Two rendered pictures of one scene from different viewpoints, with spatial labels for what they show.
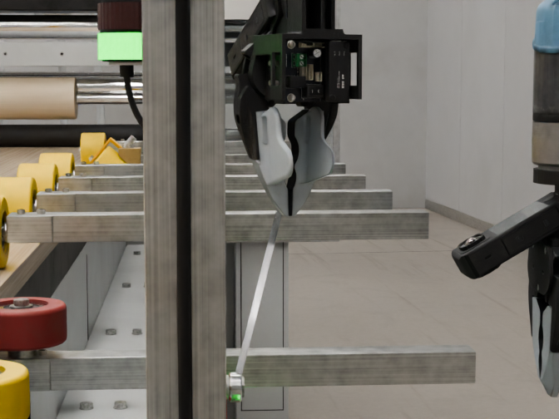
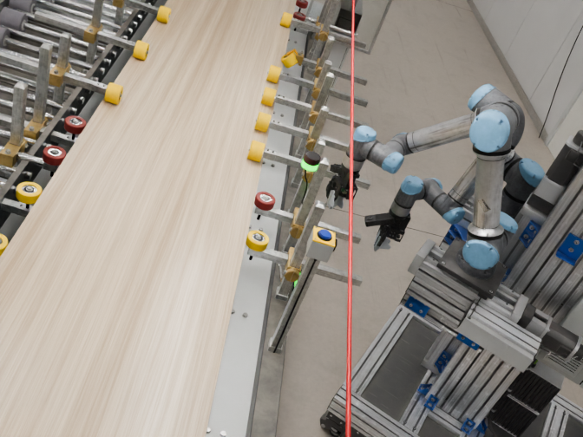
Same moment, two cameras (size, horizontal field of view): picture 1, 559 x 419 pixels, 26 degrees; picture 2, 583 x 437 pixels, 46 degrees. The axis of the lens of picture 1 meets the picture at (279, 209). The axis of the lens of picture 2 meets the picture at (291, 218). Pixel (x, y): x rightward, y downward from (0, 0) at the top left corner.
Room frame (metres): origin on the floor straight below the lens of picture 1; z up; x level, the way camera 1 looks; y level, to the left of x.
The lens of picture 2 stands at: (-1.12, 0.29, 2.44)
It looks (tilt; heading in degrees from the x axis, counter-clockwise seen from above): 36 degrees down; 355
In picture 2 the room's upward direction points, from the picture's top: 22 degrees clockwise
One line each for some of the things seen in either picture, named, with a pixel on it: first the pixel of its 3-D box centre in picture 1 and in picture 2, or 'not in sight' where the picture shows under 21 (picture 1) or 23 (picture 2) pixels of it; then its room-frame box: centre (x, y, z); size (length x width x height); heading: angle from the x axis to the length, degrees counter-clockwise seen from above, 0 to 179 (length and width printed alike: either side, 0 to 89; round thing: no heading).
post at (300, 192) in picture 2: not in sight; (303, 187); (1.29, 0.09, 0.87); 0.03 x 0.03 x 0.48; 4
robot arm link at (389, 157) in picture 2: not in sight; (387, 156); (0.98, -0.11, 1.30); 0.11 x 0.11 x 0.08; 67
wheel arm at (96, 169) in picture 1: (200, 171); (320, 88); (2.08, 0.14, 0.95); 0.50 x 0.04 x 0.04; 94
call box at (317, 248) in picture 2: not in sight; (320, 244); (0.53, 0.04, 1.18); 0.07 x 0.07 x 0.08; 4
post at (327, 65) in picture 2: not in sight; (312, 103); (2.04, 0.15, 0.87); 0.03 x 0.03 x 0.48; 4
